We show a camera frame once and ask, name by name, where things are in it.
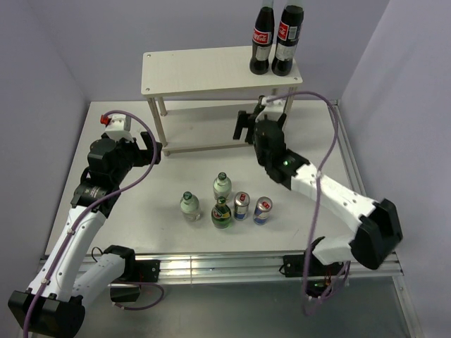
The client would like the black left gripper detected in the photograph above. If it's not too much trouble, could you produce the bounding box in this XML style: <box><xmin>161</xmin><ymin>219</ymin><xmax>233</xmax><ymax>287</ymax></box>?
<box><xmin>112</xmin><ymin>131</ymin><xmax>162</xmax><ymax>184</ymax></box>

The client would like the silver blue can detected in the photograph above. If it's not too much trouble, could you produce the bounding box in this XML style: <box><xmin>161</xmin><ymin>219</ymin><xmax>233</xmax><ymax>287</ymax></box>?
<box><xmin>253</xmin><ymin>196</ymin><xmax>273</xmax><ymax>225</ymax></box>
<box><xmin>233</xmin><ymin>192</ymin><xmax>250</xmax><ymax>220</ymax></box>

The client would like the green glass bottle yellow label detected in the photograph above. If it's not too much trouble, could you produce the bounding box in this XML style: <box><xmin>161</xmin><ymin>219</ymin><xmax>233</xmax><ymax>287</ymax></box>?
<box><xmin>211</xmin><ymin>196</ymin><xmax>232</xmax><ymax>229</ymax></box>

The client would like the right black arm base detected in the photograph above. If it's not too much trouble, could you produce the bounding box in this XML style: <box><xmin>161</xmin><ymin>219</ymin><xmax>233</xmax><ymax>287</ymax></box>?
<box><xmin>278</xmin><ymin>254</ymin><xmax>345</xmax><ymax>298</ymax></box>

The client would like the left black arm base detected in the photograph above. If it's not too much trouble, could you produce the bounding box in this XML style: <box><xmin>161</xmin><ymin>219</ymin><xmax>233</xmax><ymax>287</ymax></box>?
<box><xmin>109</xmin><ymin>260</ymin><xmax>161</xmax><ymax>303</ymax></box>

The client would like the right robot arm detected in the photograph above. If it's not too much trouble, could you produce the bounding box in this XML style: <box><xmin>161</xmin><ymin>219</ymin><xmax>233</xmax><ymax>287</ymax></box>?
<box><xmin>233</xmin><ymin>111</ymin><xmax>403</xmax><ymax>275</ymax></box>

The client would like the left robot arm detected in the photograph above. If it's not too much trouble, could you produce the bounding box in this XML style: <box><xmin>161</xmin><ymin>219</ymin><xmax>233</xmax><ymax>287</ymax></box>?
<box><xmin>8</xmin><ymin>132</ymin><xmax>162</xmax><ymax>337</ymax></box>

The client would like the white two-tier shelf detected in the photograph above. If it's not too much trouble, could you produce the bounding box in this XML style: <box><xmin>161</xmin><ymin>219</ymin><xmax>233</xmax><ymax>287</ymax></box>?
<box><xmin>141</xmin><ymin>46</ymin><xmax>302</xmax><ymax>156</ymax></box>

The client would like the clear bottle green cap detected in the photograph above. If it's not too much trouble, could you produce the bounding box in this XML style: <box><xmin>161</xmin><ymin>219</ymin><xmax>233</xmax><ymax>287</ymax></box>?
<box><xmin>180</xmin><ymin>191</ymin><xmax>202</xmax><ymax>222</ymax></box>
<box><xmin>213</xmin><ymin>172</ymin><xmax>232</xmax><ymax>202</ymax></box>

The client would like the left cola bottle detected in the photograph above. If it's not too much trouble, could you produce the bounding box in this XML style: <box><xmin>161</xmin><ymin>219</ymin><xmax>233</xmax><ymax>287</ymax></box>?
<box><xmin>249</xmin><ymin>1</ymin><xmax>275</xmax><ymax>75</ymax></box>

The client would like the cola bottle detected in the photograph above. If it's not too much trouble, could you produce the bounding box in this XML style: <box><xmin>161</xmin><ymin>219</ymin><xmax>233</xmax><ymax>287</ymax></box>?
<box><xmin>271</xmin><ymin>0</ymin><xmax>304</xmax><ymax>76</ymax></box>
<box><xmin>249</xmin><ymin>1</ymin><xmax>275</xmax><ymax>75</ymax></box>

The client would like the right cola bottle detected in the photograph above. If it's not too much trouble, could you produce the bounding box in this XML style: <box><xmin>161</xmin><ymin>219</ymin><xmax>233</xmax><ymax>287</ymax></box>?
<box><xmin>271</xmin><ymin>0</ymin><xmax>304</xmax><ymax>76</ymax></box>

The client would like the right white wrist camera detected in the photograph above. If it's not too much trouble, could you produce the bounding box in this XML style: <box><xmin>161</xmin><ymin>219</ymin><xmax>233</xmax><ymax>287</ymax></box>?
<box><xmin>254</xmin><ymin>96</ymin><xmax>285</xmax><ymax>122</ymax></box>

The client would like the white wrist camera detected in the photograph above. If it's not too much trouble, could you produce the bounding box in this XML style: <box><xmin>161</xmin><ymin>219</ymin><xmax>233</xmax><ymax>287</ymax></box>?
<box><xmin>100</xmin><ymin>113</ymin><xmax>133</xmax><ymax>142</ymax></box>
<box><xmin>254</xmin><ymin>96</ymin><xmax>285</xmax><ymax>122</ymax></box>

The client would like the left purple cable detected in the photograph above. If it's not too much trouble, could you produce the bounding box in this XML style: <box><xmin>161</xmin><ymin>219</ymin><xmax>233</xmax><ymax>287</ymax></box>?
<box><xmin>23</xmin><ymin>109</ymin><xmax>166</xmax><ymax>330</ymax></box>

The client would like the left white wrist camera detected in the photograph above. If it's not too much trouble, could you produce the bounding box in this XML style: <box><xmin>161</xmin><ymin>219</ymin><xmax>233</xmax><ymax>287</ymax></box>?
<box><xmin>100</xmin><ymin>113</ymin><xmax>133</xmax><ymax>142</ymax></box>

